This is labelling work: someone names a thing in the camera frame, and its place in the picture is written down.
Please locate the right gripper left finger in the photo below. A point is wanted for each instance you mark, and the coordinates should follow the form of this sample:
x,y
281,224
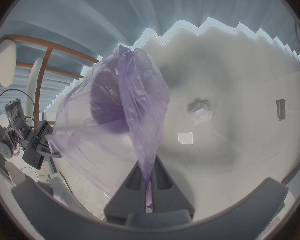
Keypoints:
x,y
130,199

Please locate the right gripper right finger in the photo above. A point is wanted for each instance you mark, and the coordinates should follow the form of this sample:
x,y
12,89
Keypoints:
x,y
172,199

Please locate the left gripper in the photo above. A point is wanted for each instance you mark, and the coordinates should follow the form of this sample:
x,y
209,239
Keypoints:
x,y
36,146

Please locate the white paper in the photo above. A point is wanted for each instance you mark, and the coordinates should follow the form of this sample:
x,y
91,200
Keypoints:
x,y
200,112

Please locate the purple plastic bag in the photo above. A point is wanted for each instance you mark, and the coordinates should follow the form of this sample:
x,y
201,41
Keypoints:
x,y
140,89

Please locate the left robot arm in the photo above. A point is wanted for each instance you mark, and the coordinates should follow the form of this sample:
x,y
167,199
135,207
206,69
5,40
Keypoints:
x,y
7,146

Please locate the wooden chair white cushions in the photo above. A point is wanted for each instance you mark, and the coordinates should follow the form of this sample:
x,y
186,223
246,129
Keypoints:
x,y
5,64

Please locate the pale blue curtain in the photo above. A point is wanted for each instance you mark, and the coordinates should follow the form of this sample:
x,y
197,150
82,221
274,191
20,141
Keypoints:
x,y
90,14

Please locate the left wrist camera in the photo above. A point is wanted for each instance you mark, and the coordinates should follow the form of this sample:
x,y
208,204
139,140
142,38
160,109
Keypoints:
x,y
22,129

